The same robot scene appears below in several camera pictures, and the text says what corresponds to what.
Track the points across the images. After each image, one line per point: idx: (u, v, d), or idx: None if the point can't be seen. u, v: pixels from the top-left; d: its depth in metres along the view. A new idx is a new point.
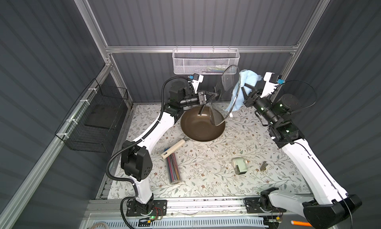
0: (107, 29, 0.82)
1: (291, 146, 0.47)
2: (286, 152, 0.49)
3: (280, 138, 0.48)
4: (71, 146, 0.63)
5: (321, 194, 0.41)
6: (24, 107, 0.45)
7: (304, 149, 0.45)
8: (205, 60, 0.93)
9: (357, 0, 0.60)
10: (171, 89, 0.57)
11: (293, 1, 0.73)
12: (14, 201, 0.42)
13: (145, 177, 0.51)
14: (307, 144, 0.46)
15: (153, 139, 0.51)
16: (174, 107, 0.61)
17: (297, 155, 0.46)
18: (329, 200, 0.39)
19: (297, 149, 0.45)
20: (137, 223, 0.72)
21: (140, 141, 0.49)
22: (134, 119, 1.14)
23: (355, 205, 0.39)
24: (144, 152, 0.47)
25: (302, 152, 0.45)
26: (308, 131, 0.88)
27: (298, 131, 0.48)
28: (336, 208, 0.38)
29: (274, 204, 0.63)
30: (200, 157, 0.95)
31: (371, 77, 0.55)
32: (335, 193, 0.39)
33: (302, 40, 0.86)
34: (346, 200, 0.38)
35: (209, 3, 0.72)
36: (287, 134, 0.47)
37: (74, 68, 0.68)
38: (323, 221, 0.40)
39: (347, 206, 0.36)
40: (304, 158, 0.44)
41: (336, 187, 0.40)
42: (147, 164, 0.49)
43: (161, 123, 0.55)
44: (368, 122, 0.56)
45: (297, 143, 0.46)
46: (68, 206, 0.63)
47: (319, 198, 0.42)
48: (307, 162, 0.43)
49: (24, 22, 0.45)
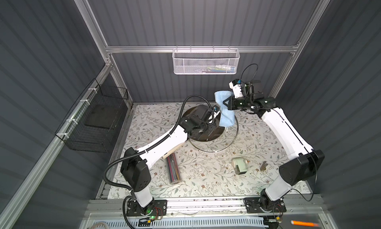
0: (107, 29, 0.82)
1: (268, 114, 0.53)
2: (266, 120, 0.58)
3: (260, 107, 0.55)
4: (71, 146, 0.63)
5: (290, 150, 0.48)
6: (24, 107, 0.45)
7: (279, 115, 0.51)
8: (205, 60, 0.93)
9: (357, 0, 0.60)
10: (201, 106, 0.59)
11: (293, 1, 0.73)
12: (14, 201, 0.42)
13: (140, 189, 0.47)
14: (281, 113, 0.52)
15: (158, 154, 0.47)
16: (192, 122, 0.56)
17: (273, 119, 0.52)
18: (296, 153, 0.46)
19: (273, 116, 0.52)
20: (137, 223, 0.72)
21: (143, 152, 0.46)
22: (134, 119, 1.14)
23: (319, 157, 0.46)
24: (143, 166, 0.43)
25: (278, 118, 0.51)
26: (308, 132, 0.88)
27: (274, 102, 0.54)
28: (302, 160, 0.44)
29: (272, 198, 0.64)
30: (200, 157, 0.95)
31: (371, 78, 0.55)
32: (301, 147, 0.45)
33: (301, 40, 0.86)
34: (310, 153, 0.44)
35: (209, 2, 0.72)
36: (265, 102, 0.54)
37: (74, 68, 0.68)
38: (295, 175, 0.46)
39: (312, 159, 0.48)
40: (279, 122, 0.50)
41: (303, 143, 0.46)
42: (144, 178, 0.44)
43: (172, 138, 0.51)
44: (368, 122, 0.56)
45: (273, 110, 0.52)
46: (67, 206, 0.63)
47: (289, 152, 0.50)
48: (281, 125, 0.50)
49: (24, 22, 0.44)
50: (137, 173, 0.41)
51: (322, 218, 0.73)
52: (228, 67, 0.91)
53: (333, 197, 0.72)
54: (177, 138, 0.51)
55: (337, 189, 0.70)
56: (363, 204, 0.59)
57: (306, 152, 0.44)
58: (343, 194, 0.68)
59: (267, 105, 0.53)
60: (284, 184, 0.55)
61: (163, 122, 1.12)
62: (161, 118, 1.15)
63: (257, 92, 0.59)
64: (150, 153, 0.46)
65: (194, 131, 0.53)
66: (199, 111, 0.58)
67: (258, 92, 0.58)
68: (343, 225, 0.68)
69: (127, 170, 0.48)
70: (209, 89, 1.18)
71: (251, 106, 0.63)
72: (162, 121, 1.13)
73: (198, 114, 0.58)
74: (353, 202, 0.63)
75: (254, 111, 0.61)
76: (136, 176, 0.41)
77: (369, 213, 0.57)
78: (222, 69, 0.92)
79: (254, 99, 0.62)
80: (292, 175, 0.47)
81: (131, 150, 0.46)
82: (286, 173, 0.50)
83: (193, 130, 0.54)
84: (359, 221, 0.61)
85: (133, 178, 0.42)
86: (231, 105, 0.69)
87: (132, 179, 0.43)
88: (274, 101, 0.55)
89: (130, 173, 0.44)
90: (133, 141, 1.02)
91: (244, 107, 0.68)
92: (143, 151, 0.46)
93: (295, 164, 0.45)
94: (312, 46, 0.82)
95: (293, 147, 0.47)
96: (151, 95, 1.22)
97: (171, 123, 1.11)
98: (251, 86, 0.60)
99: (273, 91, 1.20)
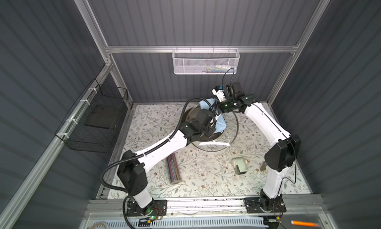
0: (107, 29, 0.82)
1: (249, 108, 0.59)
2: (248, 115, 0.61)
3: (242, 104, 0.61)
4: (71, 146, 0.63)
5: (272, 138, 0.53)
6: (24, 107, 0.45)
7: (258, 108, 0.57)
8: (205, 60, 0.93)
9: None
10: (202, 111, 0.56)
11: (293, 1, 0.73)
12: (14, 201, 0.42)
13: (134, 193, 0.45)
14: (261, 106, 0.58)
15: (157, 158, 0.46)
16: (192, 128, 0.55)
17: (253, 112, 0.58)
18: (275, 140, 0.52)
19: (254, 109, 0.58)
20: (137, 223, 0.72)
21: (141, 156, 0.46)
22: (134, 119, 1.14)
23: (296, 142, 0.51)
24: (140, 169, 0.43)
25: (258, 111, 0.57)
26: (308, 132, 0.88)
27: (254, 96, 0.61)
28: (282, 144, 0.49)
29: (271, 196, 0.64)
30: (200, 157, 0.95)
31: (371, 78, 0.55)
32: (280, 134, 0.51)
33: (302, 40, 0.86)
34: (288, 139, 0.50)
35: (210, 2, 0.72)
36: (245, 99, 0.60)
37: (74, 68, 0.68)
38: (278, 161, 0.51)
39: (289, 143, 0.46)
40: (258, 114, 0.57)
41: (282, 130, 0.51)
42: (140, 182, 0.43)
43: (171, 143, 0.50)
44: (368, 122, 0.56)
45: (253, 104, 0.58)
46: (67, 206, 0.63)
47: (271, 141, 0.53)
48: (261, 117, 0.56)
49: (24, 21, 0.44)
50: (133, 177, 0.41)
51: (322, 218, 0.73)
52: (228, 67, 0.91)
53: (333, 197, 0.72)
54: (177, 143, 0.51)
55: (337, 189, 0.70)
56: (363, 204, 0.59)
57: (285, 138, 0.50)
58: (343, 194, 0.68)
59: (248, 101, 0.60)
60: (275, 175, 0.58)
61: (163, 122, 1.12)
62: (161, 118, 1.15)
63: (238, 91, 0.66)
64: (149, 157, 0.46)
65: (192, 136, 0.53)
66: (200, 116, 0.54)
67: (238, 91, 0.65)
68: (343, 225, 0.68)
69: (124, 173, 0.47)
70: (209, 89, 1.18)
71: (234, 103, 0.69)
72: (162, 121, 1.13)
73: (199, 119, 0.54)
74: (353, 202, 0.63)
75: (237, 108, 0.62)
76: (133, 179, 0.40)
77: (369, 213, 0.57)
78: (222, 69, 0.92)
79: (236, 97, 0.69)
80: (275, 161, 0.52)
81: (129, 153, 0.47)
82: (270, 160, 0.55)
83: (191, 136, 0.53)
84: (359, 221, 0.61)
85: (129, 182, 0.42)
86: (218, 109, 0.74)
87: (128, 182, 0.42)
88: (254, 96, 0.61)
89: (126, 176, 0.46)
90: (133, 141, 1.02)
91: (229, 109, 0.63)
92: (142, 154, 0.46)
93: (276, 149, 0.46)
94: (312, 46, 0.82)
95: (273, 135, 0.53)
96: (151, 95, 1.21)
97: (171, 123, 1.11)
98: (231, 86, 0.67)
99: (273, 91, 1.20)
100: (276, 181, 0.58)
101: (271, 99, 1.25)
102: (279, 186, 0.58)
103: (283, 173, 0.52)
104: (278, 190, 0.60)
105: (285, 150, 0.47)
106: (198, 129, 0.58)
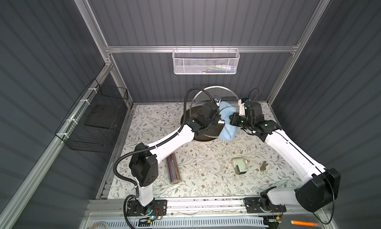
0: (107, 30, 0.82)
1: (271, 137, 0.54)
2: (269, 143, 0.55)
3: (261, 132, 0.56)
4: (71, 146, 0.63)
5: (302, 172, 0.45)
6: (24, 107, 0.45)
7: (282, 137, 0.52)
8: (205, 60, 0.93)
9: None
10: (206, 104, 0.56)
11: (293, 1, 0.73)
12: (14, 201, 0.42)
13: (147, 185, 0.48)
14: (284, 134, 0.53)
15: (167, 150, 0.49)
16: (199, 123, 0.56)
17: (277, 142, 0.52)
18: (309, 176, 0.43)
19: (276, 138, 0.52)
20: (137, 223, 0.72)
21: (153, 147, 0.48)
22: (134, 119, 1.14)
23: (335, 177, 0.41)
24: (153, 160, 0.45)
25: (281, 139, 0.51)
26: (308, 132, 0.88)
27: (276, 124, 0.56)
28: (318, 182, 0.41)
29: (274, 202, 0.63)
30: (200, 157, 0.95)
31: (371, 78, 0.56)
32: (313, 168, 0.43)
33: (302, 40, 0.86)
34: (324, 173, 0.42)
35: (210, 2, 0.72)
36: (265, 126, 0.56)
37: (74, 69, 0.68)
38: (315, 200, 0.41)
39: (328, 180, 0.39)
40: (283, 143, 0.50)
41: (314, 163, 0.44)
42: (152, 173, 0.45)
43: (180, 136, 0.53)
44: (368, 122, 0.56)
45: (276, 132, 0.53)
46: (67, 206, 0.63)
47: (302, 176, 0.46)
48: (286, 146, 0.49)
49: (24, 22, 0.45)
50: (146, 167, 0.43)
51: (322, 218, 0.73)
52: (228, 67, 0.91)
53: None
54: (185, 137, 0.53)
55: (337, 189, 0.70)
56: (362, 203, 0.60)
57: (320, 173, 0.42)
58: (342, 194, 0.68)
59: (268, 128, 0.55)
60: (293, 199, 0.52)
61: (163, 122, 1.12)
62: (161, 118, 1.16)
63: (258, 116, 0.59)
64: (159, 148, 0.48)
65: (202, 130, 0.56)
66: (205, 109, 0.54)
67: (258, 116, 0.59)
68: (343, 224, 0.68)
69: (137, 164, 0.50)
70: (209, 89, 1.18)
71: (253, 130, 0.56)
72: (162, 121, 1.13)
73: (204, 114, 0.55)
74: (353, 202, 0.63)
75: (257, 135, 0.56)
76: (145, 170, 0.43)
77: (369, 213, 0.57)
78: (222, 69, 0.92)
79: (255, 123, 0.61)
80: (312, 201, 0.42)
81: (142, 145, 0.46)
82: (303, 199, 0.45)
83: (200, 130, 0.56)
84: (359, 221, 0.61)
85: (142, 173, 0.45)
86: (233, 120, 0.71)
87: (141, 173, 0.45)
88: (274, 122, 0.57)
89: (139, 167, 0.49)
90: (133, 141, 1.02)
91: (245, 127, 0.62)
92: (154, 146, 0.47)
93: (311, 187, 0.41)
94: (312, 46, 0.82)
95: (304, 169, 0.45)
96: (151, 95, 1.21)
97: (171, 123, 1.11)
98: (251, 109, 0.60)
99: (273, 91, 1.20)
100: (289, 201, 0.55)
101: (271, 99, 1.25)
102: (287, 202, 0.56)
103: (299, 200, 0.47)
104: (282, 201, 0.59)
105: (323, 188, 0.39)
106: (206, 123, 0.59)
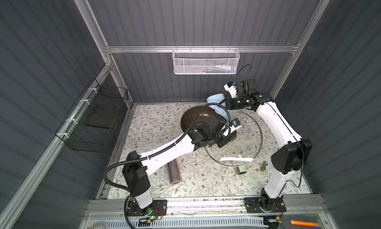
0: (107, 30, 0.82)
1: (262, 107, 0.58)
2: (260, 113, 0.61)
3: (255, 101, 0.59)
4: (71, 146, 0.63)
5: (281, 139, 0.53)
6: (24, 107, 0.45)
7: (271, 108, 0.56)
8: (205, 60, 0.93)
9: None
10: (215, 116, 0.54)
11: (293, 1, 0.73)
12: (14, 201, 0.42)
13: (137, 193, 0.45)
14: (274, 106, 0.56)
15: (160, 162, 0.45)
16: (202, 133, 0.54)
17: (266, 112, 0.57)
18: (285, 142, 0.50)
19: (266, 108, 0.56)
20: (137, 223, 0.72)
21: (145, 159, 0.45)
22: (134, 119, 1.14)
23: (307, 146, 0.49)
24: (142, 173, 0.42)
25: (270, 110, 0.55)
26: (308, 131, 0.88)
27: (269, 96, 0.59)
28: (290, 147, 0.48)
29: (272, 196, 0.64)
30: (200, 157, 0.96)
31: (371, 78, 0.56)
32: (290, 136, 0.49)
33: (302, 40, 0.86)
34: (299, 142, 0.48)
35: (210, 2, 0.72)
36: (259, 97, 0.59)
37: (75, 69, 0.69)
38: (285, 164, 0.50)
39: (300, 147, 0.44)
40: (271, 114, 0.55)
41: (292, 133, 0.50)
42: (143, 184, 0.43)
43: (177, 147, 0.48)
44: (368, 121, 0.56)
45: (267, 103, 0.57)
46: (67, 206, 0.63)
47: (279, 141, 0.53)
48: (273, 117, 0.54)
49: (24, 23, 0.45)
50: (135, 179, 0.40)
51: (322, 218, 0.73)
52: (228, 67, 0.91)
53: (333, 196, 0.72)
54: (183, 148, 0.48)
55: (337, 189, 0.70)
56: (363, 203, 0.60)
57: (295, 141, 0.48)
58: (343, 194, 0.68)
59: (262, 99, 0.58)
60: (279, 176, 0.57)
61: (163, 122, 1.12)
62: (161, 117, 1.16)
63: (252, 88, 0.64)
64: (152, 160, 0.44)
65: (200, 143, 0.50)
66: (212, 121, 0.53)
67: (253, 89, 0.64)
68: (343, 224, 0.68)
69: (128, 173, 0.47)
70: (209, 89, 1.18)
71: (247, 99, 0.68)
72: (162, 121, 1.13)
73: (210, 125, 0.54)
74: (353, 202, 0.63)
75: (250, 105, 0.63)
76: (135, 181, 0.40)
77: (369, 212, 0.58)
78: (222, 69, 0.92)
79: (249, 94, 0.68)
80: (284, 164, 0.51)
81: (134, 155, 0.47)
82: (277, 161, 0.54)
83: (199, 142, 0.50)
84: (359, 220, 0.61)
85: (131, 182, 0.41)
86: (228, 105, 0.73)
87: (130, 183, 0.41)
88: (269, 95, 0.59)
89: (129, 177, 0.46)
90: (133, 141, 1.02)
91: (241, 106, 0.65)
92: (146, 157, 0.45)
93: (284, 151, 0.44)
94: (312, 46, 0.82)
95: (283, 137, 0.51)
96: (151, 95, 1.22)
97: (171, 123, 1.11)
98: (246, 83, 0.66)
99: (273, 91, 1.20)
100: (280, 183, 0.58)
101: None
102: (281, 188, 0.58)
103: (287, 175, 0.51)
104: (279, 191, 0.60)
105: (294, 153, 0.45)
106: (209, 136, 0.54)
